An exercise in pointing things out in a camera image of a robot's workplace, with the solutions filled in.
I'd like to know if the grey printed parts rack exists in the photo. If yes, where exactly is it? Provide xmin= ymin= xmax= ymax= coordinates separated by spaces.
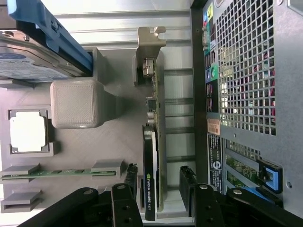
xmin=0 ymin=47 xmax=190 ymax=224

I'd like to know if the green RAM stick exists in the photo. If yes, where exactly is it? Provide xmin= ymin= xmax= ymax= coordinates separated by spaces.
xmin=1 ymin=168 xmax=116 ymax=180

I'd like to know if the blue card retention clip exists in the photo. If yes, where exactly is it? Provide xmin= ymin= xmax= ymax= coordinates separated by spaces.
xmin=256 ymin=157 xmax=284 ymax=193

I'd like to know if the silver CPU chip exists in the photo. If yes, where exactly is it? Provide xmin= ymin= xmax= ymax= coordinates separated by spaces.
xmin=9 ymin=111 xmax=49 ymax=152

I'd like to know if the dark grey PC case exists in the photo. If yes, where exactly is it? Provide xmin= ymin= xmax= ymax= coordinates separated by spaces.
xmin=189 ymin=0 xmax=303 ymax=227

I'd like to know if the hard disk in blue caddy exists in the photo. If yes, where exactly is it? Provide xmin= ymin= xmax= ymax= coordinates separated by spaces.
xmin=0 ymin=0 xmax=93 ymax=83

